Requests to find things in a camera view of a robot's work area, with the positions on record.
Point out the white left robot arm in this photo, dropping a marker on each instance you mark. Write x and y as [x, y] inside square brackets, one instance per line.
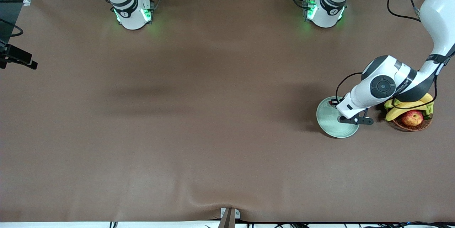
[440, 18]

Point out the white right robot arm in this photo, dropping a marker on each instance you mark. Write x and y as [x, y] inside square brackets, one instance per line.
[131, 18]

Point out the pale green round plate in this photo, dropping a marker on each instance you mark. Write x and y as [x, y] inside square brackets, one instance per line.
[330, 125]

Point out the large table cover mat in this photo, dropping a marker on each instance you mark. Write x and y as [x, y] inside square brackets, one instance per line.
[227, 78]

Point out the yellow banana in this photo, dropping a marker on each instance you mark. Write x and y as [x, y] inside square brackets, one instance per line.
[392, 114]
[426, 99]

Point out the brown wicker basket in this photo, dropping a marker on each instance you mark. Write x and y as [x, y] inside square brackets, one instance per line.
[398, 125]

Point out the red apple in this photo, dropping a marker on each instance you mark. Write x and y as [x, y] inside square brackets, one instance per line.
[411, 118]

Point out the metal table edge bracket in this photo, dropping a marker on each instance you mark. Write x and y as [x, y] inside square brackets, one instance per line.
[229, 219]

